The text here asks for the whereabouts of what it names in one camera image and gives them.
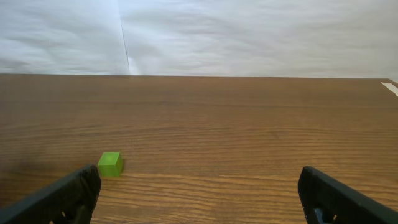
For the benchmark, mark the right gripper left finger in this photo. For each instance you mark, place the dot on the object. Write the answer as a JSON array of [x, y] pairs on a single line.
[[62, 199]]

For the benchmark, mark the green cube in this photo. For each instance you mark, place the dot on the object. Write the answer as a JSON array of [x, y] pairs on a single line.
[[109, 165]]

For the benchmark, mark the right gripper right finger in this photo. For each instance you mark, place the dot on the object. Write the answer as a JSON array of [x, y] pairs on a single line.
[[335, 202]]

